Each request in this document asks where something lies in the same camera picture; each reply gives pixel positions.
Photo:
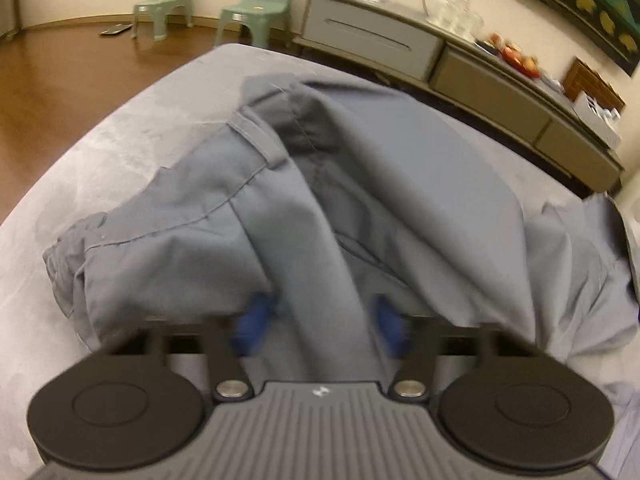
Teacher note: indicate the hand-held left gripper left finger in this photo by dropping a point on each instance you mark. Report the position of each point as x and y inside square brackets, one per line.
[256, 321]

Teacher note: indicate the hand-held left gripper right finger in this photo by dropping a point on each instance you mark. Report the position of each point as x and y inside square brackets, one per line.
[388, 321]

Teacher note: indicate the grey garment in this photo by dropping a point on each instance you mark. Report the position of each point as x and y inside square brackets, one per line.
[350, 200]

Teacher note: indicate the blue-grey cloth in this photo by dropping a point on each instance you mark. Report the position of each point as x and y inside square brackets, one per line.
[580, 270]

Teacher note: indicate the grey bed cover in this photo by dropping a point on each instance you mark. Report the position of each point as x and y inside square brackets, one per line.
[125, 125]

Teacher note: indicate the long grey sideboard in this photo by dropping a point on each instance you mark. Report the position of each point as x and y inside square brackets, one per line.
[380, 40]

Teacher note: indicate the white box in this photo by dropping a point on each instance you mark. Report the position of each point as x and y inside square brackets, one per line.
[597, 122]

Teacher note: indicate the red plate of fruit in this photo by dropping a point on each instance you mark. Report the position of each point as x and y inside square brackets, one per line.
[517, 57]

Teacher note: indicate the cluster of clear glassware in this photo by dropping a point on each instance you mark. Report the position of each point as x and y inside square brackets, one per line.
[457, 15]

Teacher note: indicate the brown wooden box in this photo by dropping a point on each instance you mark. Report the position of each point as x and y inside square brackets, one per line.
[590, 80]

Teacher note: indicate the flat dark floor object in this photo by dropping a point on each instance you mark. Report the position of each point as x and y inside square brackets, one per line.
[115, 30]

